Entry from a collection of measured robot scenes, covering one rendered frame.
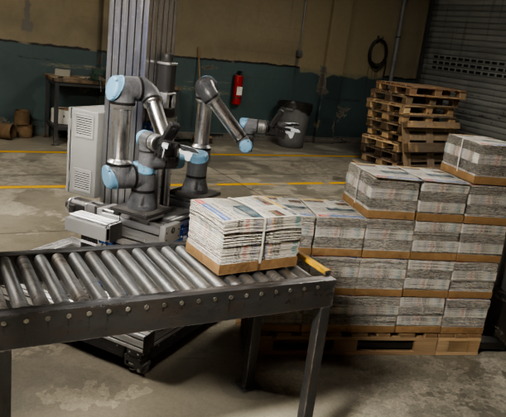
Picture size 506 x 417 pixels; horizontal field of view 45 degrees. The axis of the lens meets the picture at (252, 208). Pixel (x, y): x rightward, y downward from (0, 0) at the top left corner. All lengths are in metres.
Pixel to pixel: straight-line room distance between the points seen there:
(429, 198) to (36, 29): 6.90
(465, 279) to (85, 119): 2.32
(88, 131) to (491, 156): 2.20
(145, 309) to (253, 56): 8.57
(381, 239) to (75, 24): 6.81
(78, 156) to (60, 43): 6.00
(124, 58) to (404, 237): 1.79
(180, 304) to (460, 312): 2.11
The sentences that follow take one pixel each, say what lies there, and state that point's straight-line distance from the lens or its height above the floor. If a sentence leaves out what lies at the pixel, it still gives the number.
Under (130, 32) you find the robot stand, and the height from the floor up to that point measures 1.65.
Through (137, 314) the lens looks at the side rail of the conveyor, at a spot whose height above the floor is 0.75.
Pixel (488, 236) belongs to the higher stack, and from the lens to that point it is 3.75.
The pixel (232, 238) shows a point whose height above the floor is 0.95.
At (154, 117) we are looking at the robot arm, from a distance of 2.88.
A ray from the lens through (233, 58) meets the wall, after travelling 10.28.
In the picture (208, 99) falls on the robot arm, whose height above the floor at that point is 1.35.
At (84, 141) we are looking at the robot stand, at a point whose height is 1.06.
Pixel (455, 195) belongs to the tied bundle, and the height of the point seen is 0.99.
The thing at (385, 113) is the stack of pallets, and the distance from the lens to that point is 9.80.
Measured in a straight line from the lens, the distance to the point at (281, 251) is 2.49.
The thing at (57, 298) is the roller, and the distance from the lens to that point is 2.14.
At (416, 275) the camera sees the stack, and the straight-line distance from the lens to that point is 3.62.
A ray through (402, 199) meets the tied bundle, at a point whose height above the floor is 0.95.
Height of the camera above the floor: 1.69
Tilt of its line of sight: 15 degrees down
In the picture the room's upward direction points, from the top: 7 degrees clockwise
